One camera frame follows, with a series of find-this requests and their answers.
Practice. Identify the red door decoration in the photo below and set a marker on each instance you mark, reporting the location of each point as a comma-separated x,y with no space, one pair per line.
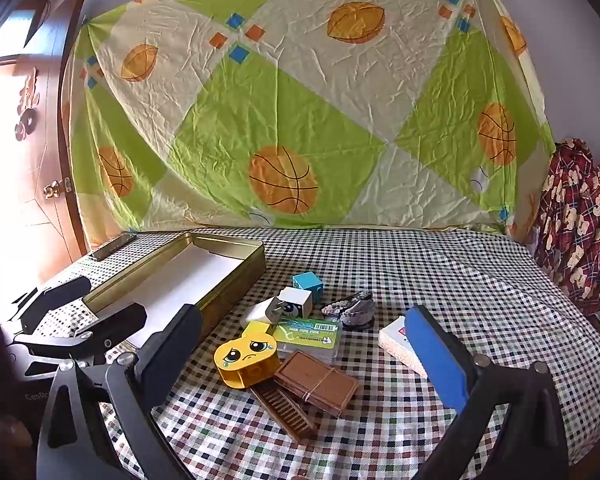
27,105

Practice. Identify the gold tin box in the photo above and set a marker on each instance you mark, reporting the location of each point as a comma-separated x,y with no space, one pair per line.
180,280

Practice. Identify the wooden door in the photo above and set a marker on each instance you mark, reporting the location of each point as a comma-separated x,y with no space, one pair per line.
40,220

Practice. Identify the brown box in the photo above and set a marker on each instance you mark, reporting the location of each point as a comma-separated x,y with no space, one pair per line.
315,380

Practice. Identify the brown comb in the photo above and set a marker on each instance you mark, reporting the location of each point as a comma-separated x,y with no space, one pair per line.
285,412

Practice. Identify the dark flat remote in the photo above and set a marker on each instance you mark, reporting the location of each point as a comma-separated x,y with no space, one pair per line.
112,247

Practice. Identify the red plaid bear cloth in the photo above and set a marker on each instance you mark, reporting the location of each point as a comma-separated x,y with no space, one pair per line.
580,220

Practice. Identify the white red card pack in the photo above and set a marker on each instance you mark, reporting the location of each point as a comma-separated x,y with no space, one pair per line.
395,342

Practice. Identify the basketball print bed sheet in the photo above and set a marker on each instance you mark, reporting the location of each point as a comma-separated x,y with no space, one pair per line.
280,110

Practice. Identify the green label plastic box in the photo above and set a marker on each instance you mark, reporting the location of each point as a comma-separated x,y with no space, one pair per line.
310,335

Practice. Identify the checkered tablecloth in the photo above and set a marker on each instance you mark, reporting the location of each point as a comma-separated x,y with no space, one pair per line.
430,270

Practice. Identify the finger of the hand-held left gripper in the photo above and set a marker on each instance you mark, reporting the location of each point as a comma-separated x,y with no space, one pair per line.
55,300
112,327

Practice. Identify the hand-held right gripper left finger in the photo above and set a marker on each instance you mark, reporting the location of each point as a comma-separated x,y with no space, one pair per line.
167,350

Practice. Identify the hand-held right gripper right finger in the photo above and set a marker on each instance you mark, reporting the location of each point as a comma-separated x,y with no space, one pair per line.
442,360

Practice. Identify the white charger plug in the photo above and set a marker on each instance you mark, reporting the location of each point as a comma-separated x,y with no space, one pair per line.
260,312

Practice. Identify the yellow crying face box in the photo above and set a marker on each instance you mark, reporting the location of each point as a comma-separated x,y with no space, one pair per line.
245,360

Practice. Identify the white toy block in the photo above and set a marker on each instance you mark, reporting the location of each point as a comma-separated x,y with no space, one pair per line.
300,301

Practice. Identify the blue toy block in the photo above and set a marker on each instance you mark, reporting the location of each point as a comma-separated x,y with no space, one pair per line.
306,281

